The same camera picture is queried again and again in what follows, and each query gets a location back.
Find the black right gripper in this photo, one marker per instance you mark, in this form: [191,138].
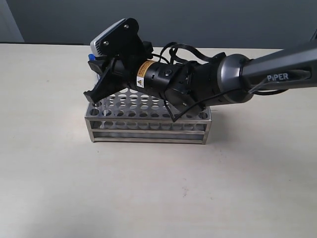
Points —
[114,76]

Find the blue-capped test tube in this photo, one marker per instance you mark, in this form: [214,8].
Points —
[91,57]

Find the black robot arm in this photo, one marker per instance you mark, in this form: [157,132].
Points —
[190,86]

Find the stainless steel test tube rack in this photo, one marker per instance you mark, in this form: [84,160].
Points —
[130,116]

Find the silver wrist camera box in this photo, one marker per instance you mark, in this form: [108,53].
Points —
[121,39]

